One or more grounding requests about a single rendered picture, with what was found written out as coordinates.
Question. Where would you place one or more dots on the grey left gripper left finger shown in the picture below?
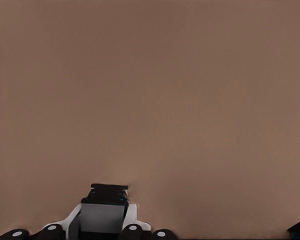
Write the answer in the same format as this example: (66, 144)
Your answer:
(101, 216)

